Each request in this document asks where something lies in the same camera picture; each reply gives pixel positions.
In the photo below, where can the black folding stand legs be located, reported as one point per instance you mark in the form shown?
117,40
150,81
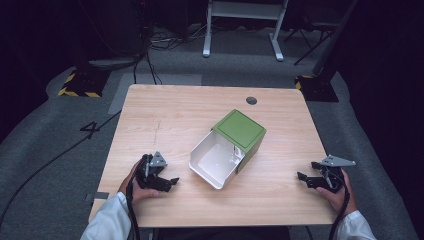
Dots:
311,40

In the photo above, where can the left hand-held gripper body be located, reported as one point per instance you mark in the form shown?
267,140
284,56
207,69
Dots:
146,175

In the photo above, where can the grey tape strip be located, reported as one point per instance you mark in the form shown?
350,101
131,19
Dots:
100,195

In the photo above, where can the person's right hand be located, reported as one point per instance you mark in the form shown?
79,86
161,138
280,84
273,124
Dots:
345,201

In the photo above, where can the green drawer box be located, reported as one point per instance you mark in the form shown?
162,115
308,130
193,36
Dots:
240,128

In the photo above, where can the grey metal stand pole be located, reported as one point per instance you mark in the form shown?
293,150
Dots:
335,36

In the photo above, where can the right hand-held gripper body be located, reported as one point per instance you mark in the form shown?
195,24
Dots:
335,180

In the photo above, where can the black yellow striped stand base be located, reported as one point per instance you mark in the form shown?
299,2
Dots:
316,88
83,85

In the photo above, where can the person's left hand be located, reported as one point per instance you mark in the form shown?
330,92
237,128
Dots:
128,188

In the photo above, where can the white desk frame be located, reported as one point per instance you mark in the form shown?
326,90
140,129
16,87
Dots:
245,10

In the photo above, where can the black tape floor mark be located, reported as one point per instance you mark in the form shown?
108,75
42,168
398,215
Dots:
90,128

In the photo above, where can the white drawer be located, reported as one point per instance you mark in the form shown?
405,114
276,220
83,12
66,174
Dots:
213,163

